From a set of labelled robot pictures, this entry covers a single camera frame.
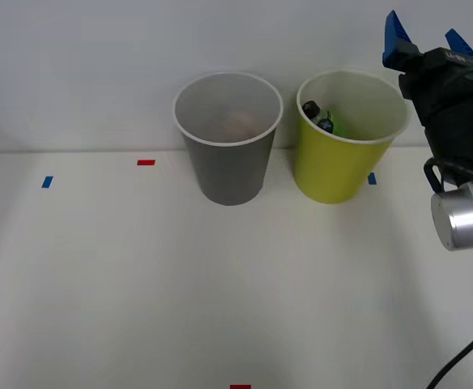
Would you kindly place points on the yellow-green plastic waste bin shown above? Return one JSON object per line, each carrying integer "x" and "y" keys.
{"x": 333, "y": 166}

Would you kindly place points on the green label plastic bottle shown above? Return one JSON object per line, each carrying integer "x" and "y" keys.
{"x": 330, "y": 123}

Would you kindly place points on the silver and black right arm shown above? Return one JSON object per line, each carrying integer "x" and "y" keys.
{"x": 467, "y": 219}

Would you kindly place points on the grey plastic waste bin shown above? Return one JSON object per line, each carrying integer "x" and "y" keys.
{"x": 228, "y": 170}

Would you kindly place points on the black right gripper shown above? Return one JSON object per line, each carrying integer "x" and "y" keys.
{"x": 443, "y": 79}

